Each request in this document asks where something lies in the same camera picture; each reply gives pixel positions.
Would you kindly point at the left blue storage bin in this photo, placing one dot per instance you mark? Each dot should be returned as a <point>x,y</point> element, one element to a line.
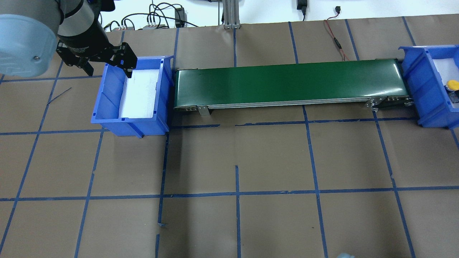
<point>106,109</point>

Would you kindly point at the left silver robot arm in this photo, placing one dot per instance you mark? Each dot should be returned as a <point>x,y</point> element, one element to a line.
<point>32,31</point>

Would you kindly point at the black power adapter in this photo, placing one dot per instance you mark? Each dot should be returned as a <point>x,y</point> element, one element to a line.
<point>180,17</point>

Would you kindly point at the yellow push button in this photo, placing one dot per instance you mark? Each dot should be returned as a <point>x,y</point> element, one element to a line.
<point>452,90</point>

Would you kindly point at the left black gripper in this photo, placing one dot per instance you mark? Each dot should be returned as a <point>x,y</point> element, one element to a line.
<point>87,42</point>

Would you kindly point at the blue storage bin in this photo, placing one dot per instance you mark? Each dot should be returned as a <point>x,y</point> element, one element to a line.
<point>424,85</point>
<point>106,109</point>

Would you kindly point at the right blue storage bin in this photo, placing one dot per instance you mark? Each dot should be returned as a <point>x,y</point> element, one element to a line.
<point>424,85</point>

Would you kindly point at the white foam pad left bin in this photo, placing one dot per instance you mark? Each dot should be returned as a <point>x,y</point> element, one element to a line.
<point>138,95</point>

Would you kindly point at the white foam pad bin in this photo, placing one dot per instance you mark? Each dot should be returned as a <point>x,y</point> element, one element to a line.
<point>138,95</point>
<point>448,70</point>

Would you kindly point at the white foam pad right bin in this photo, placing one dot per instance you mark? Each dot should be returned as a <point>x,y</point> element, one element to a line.
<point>448,70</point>

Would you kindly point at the green conveyor belt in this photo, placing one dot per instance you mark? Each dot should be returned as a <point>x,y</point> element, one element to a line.
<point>377,83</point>

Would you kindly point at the aluminium frame post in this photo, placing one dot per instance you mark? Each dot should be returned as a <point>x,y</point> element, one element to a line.
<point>231,18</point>

